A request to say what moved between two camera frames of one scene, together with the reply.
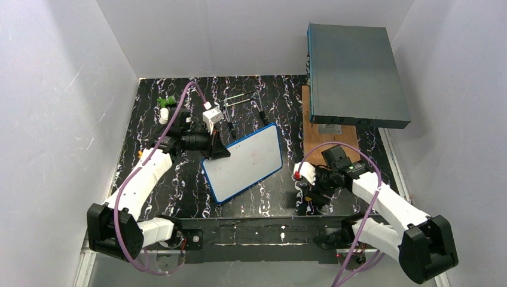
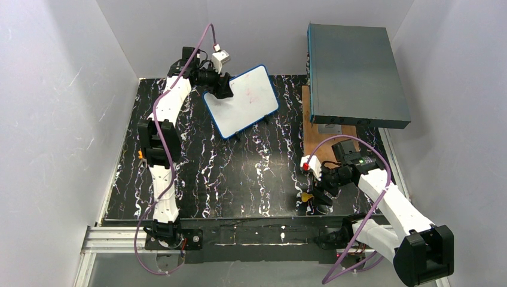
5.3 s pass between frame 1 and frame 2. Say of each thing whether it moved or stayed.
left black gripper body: moved
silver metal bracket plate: stayed
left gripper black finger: moved
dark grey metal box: stayed
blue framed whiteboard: moved
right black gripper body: stayed
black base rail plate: stayed
